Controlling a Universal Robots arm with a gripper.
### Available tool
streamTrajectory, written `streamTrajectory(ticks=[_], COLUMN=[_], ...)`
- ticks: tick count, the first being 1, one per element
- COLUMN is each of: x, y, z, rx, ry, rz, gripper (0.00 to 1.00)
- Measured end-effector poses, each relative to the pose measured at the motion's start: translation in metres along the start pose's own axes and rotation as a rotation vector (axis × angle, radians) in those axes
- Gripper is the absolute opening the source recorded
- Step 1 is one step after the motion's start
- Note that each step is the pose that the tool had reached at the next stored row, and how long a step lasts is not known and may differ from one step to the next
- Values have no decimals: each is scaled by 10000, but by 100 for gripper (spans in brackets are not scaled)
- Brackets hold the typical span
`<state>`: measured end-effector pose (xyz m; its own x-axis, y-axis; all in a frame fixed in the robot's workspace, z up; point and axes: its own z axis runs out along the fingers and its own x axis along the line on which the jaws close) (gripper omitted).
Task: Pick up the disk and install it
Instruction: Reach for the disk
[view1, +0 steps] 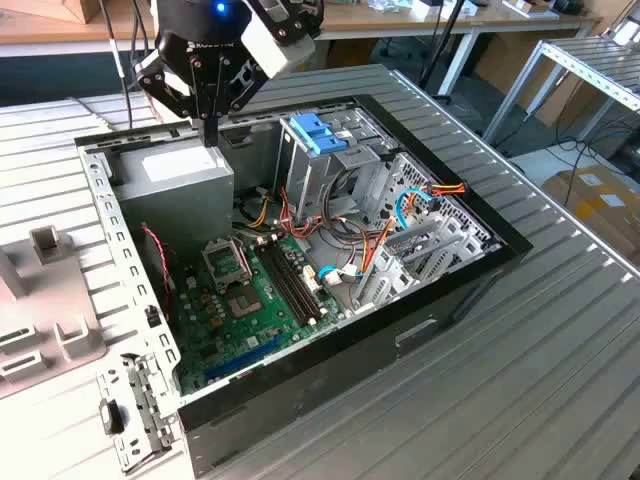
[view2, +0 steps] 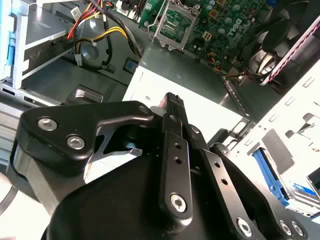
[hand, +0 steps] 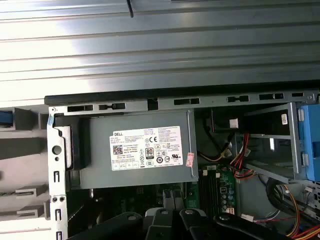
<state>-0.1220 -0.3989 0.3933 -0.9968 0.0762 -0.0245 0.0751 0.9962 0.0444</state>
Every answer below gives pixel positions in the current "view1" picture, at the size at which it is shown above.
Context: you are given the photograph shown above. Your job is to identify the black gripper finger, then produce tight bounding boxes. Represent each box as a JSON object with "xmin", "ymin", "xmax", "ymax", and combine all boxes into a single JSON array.
[
  {"xmin": 208, "ymin": 53, "xmax": 268, "ymax": 149},
  {"xmin": 133, "ymin": 52, "xmax": 210, "ymax": 148}
]

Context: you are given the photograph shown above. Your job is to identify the metal disk bay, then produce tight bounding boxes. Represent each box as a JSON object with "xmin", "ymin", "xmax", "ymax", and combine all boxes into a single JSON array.
[{"xmin": 349, "ymin": 219, "xmax": 501, "ymax": 316}]

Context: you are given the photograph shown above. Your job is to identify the grey power supply box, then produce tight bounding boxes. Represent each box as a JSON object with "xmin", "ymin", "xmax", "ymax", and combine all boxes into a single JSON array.
[{"xmin": 113, "ymin": 135, "xmax": 236, "ymax": 251}]

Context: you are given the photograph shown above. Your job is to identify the blue plastic drive latch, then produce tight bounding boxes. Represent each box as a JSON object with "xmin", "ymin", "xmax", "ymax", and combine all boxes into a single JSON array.
[{"xmin": 288, "ymin": 113, "xmax": 347, "ymax": 157}]

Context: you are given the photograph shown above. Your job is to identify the brown cardboard box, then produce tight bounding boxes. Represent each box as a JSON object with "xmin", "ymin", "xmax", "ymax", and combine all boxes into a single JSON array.
[{"xmin": 27, "ymin": 0, "xmax": 109, "ymax": 25}]

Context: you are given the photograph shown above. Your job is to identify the grey metal drive cage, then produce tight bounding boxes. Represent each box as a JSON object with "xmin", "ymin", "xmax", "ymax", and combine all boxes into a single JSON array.
[{"xmin": 273, "ymin": 107, "xmax": 401, "ymax": 226}]

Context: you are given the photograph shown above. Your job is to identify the long wooden desk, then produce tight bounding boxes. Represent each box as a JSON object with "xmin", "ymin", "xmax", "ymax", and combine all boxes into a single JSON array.
[{"xmin": 0, "ymin": 0, "xmax": 605, "ymax": 99}]

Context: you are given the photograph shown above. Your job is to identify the metal socket cover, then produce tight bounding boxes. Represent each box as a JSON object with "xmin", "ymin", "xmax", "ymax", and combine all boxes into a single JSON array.
[{"xmin": 199, "ymin": 238, "xmax": 252, "ymax": 292}]

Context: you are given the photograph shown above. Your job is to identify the socket locking lever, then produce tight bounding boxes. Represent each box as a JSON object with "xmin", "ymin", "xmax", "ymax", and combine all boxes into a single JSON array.
[{"xmin": 233, "ymin": 238, "xmax": 253, "ymax": 281}]

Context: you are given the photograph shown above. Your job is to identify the white desk clutter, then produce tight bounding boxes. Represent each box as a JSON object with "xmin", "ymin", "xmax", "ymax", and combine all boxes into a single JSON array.
[{"xmin": 369, "ymin": 0, "xmax": 416, "ymax": 14}]

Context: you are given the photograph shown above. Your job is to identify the black RAM slot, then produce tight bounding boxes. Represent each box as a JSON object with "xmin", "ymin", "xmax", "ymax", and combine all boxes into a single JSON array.
[
  {"xmin": 272, "ymin": 240, "xmax": 319, "ymax": 322},
  {"xmin": 265, "ymin": 242, "xmax": 315, "ymax": 325},
  {"xmin": 278, "ymin": 238, "xmax": 324, "ymax": 319},
  {"xmin": 258, "ymin": 243, "xmax": 310, "ymax": 327}
]

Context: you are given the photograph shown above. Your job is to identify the white board connector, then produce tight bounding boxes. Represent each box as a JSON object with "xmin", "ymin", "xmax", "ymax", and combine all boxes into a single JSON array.
[{"xmin": 301, "ymin": 264, "xmax": 322, "ymax": 295}]

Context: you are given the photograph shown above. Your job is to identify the CPU socket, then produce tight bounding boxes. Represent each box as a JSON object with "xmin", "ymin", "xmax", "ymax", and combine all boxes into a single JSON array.
[{"xmin": 222, "ymin": 284, "xmax": 264, "ymax": 319}]

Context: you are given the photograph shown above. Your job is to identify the black tripod stand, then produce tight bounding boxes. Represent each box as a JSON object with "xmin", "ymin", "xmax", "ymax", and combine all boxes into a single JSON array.
[{"xmin": 418, "ymin": 0, "xmax": 467, "ymax": 105}]

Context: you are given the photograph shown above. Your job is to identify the grey parts rack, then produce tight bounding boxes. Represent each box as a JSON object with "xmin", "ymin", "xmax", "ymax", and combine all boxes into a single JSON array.
[{"xmin": 0, "ymin": 224, "xmax": 110, "ymax": 401}]

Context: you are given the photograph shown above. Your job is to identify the green motherboard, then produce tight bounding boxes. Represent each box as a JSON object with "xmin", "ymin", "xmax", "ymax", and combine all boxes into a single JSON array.
[{"xmin": 169, "ymin": 234, "xmax": 349, "ymax": 396}]

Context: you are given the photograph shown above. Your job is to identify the blue expansion slot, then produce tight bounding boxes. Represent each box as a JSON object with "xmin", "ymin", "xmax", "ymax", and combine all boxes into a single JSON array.
[{"xmin": 204, "ymin": 332, "xmax": 289, "ymax": 381}]

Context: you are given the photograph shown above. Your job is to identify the brown cardboard sheet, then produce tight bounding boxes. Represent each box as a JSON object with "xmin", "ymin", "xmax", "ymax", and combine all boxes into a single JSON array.
[{"xmin": 473, "ymin": 32, "xmax": 601, "ymax": 129}]

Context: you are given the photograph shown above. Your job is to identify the black open PC case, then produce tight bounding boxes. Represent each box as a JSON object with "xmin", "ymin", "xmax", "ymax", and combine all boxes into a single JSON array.
[{"xmin": 73, "ymin": 93, "xmax": 534, "ymax": 480}]

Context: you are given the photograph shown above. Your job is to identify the white tray with brown content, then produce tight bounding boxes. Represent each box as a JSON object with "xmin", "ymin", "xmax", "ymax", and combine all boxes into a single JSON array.
[{"xmin": 502, "ymin": 0, "xmax": 559, "ymax": 20}]

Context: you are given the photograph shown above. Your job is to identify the black plastic case latch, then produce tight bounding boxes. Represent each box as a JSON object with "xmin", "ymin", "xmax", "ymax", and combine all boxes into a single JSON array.
[{"xmin": 98, "ymin": 398, "xmax": 126, "ymax": 436}]

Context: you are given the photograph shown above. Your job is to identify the white metal shelf rack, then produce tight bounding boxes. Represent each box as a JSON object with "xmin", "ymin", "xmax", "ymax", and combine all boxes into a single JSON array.
[{"xmin": 482, "ymin": 37, "xmax": 640, "ymax": 146}]

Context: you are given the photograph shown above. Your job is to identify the brown cardboard floor boxes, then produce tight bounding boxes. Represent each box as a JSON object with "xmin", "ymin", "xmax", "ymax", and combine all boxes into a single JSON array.
[{"xmin": 542, "ymin": 167, "xmax": 640, "ymax": 261}]

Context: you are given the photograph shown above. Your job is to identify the colourful power supply wire bundle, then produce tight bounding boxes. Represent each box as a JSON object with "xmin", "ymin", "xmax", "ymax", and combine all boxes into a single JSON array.
[{"xmin": 239, "ymin": 187, "xmax": 329, "ymax": 244}]

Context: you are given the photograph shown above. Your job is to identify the red black twisted wire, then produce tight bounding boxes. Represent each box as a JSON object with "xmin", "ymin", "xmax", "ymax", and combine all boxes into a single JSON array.
[{"xmin": 139, "ymin": 223, "xmax": 176, "ymax": 301}]

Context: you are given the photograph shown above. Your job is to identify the black wire bundle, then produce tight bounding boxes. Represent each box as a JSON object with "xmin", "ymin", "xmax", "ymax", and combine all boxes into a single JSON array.
[{"xmin": 322, "ymin": 167, "xmax": 391, "ymax": 246}]

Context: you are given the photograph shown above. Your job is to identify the blue wire with white tag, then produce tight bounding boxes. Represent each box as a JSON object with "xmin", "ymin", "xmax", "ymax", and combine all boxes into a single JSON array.
[{"xmin": 317, "ymin": 264, "xmax": 362, "ymax": 287}]

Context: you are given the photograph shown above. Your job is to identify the blue data wire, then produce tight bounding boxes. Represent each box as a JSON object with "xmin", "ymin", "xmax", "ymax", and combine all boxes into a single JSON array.
[{"xmin": 392, "ymin": 185, "xmax": 434, "ymax": 231}]

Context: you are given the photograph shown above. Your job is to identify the orange yellow red power wire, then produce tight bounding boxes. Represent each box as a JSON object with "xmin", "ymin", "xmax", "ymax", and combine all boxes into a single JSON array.
[{"xmin": 360, "ymin": 180, "xmax": 468, "ymax": 275}]

